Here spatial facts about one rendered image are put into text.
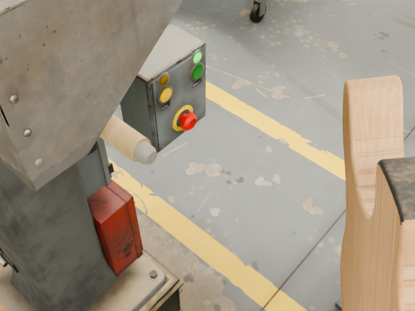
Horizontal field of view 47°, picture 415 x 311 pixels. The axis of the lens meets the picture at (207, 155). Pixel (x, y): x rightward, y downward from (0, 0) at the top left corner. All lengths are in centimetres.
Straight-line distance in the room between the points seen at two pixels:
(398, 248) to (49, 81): 24
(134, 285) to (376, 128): 121
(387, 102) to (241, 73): 225
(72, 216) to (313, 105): 160
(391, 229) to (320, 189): 184
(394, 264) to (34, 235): 96
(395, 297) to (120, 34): 25
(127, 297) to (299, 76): 161
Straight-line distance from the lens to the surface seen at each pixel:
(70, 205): 119
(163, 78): 88
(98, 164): 123
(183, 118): 98
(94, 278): 149
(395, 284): 32
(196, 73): 95
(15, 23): 30
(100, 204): 132
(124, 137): 57
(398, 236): 30
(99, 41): 34
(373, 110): 43
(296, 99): 253
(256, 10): 297
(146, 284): 155
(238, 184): 212
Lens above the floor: 167
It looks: 49 degrees down
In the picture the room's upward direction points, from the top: 1 degrees clockwise
